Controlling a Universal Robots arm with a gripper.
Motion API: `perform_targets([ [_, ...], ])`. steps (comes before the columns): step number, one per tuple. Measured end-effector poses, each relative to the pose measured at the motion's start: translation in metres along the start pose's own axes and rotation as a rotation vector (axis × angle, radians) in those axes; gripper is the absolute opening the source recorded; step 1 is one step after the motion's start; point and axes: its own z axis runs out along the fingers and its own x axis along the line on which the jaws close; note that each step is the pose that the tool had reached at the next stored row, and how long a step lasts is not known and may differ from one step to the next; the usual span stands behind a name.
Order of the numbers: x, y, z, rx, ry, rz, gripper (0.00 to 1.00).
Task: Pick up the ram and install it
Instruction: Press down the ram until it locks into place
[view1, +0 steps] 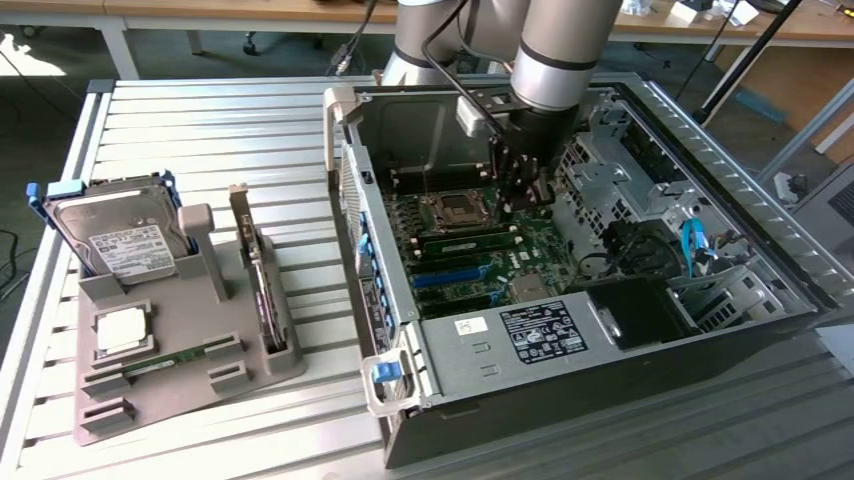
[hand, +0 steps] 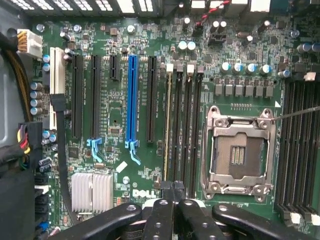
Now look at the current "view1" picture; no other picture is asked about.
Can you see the hard disk in blue caddy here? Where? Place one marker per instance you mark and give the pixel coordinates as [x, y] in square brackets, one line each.
[116, 235]

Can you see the CPU socket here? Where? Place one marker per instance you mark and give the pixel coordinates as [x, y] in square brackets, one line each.
[455, 210]

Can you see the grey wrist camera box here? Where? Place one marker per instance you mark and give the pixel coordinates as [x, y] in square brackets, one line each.
[475, 116]

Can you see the loose green RAM stick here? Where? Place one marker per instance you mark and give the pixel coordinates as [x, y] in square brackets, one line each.
[167, 361]

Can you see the green motherboard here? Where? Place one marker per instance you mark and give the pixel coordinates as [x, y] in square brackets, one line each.
[460, 270]

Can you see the grey power supply unit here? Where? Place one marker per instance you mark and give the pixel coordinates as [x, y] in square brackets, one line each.
[521, 345]

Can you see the silver chipset heat sink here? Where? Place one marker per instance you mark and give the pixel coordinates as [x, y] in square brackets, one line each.
[531, 290]

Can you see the metal disk bay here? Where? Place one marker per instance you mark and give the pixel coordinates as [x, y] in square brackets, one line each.
[721, 297]

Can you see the black case fan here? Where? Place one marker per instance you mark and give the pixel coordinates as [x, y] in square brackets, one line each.
[643, 252]

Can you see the silver CPU chip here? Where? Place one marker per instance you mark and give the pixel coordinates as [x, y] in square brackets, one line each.
[122, 330]

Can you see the long wooden desk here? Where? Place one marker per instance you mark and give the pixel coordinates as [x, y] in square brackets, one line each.
[747, 25]

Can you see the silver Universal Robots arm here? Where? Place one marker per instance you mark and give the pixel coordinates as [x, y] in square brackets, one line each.
[557, 55]

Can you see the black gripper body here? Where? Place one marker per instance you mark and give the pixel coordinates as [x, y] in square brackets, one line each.
[543, 131]

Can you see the open black PC case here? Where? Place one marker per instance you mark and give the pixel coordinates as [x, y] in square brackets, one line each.
[601, 400]

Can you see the grey cabinet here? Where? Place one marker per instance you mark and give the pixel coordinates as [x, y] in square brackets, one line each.
[827, 215]

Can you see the grey parts rack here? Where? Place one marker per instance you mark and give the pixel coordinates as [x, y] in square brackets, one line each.
[180, 320]

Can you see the blue expansion slot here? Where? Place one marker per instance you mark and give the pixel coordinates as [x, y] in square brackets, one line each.
[448, 278]

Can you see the black tripod stand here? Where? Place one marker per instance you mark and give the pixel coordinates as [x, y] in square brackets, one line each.
[741, 65]

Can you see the wooden desk with white legs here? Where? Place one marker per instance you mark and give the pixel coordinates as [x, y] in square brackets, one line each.
[174, 12]

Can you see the blue case latch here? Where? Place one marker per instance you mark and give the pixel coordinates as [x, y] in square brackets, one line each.
[383, 374]

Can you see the installed green RAM stick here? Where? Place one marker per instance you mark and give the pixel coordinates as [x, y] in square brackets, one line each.
[467, 245]

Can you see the brown cardboard box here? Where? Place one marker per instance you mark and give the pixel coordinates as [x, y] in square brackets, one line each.
[794, 85]

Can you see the graphics card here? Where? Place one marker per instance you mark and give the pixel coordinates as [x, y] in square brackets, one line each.
[256, 260]

